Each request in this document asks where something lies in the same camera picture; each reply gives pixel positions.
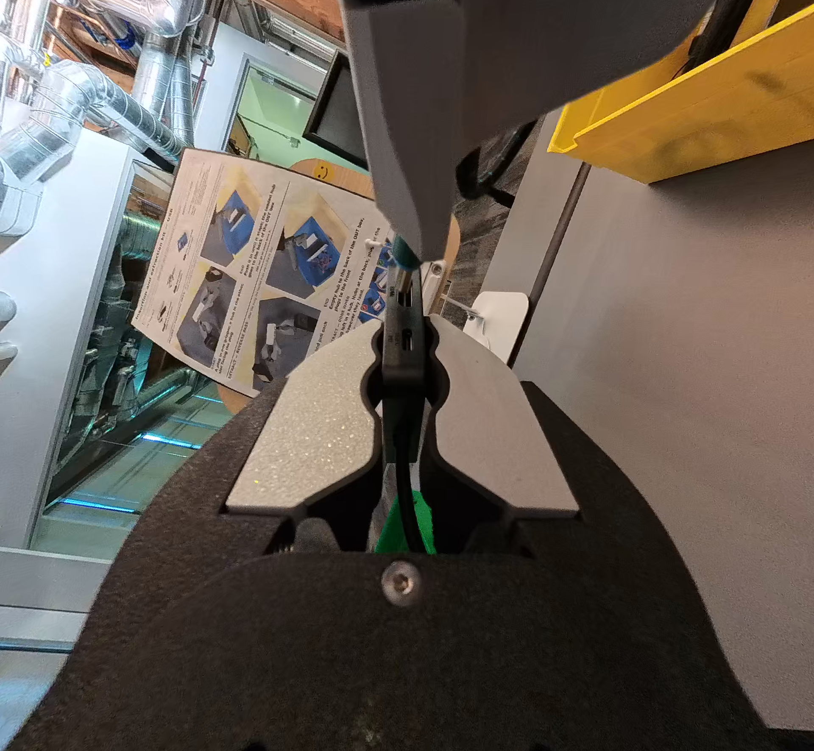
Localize yellow plastic bin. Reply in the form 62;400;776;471
547;0;814;186

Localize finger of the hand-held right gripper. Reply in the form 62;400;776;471
341;0;469;259
452;0;745;186

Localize instruction sheet on stand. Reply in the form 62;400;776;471
217;156;463;415

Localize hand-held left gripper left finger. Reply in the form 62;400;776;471
226;323;384;517

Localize green plastic bin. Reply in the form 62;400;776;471
372;491;437;556

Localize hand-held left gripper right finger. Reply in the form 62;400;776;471
427;319;582;518

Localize braided hdmi cable green plugs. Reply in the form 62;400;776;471
386;0;792;279

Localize black square adapter hub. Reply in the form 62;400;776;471
379;271;441;419

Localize printed instruction sheet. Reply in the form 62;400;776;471
131;147;449;398

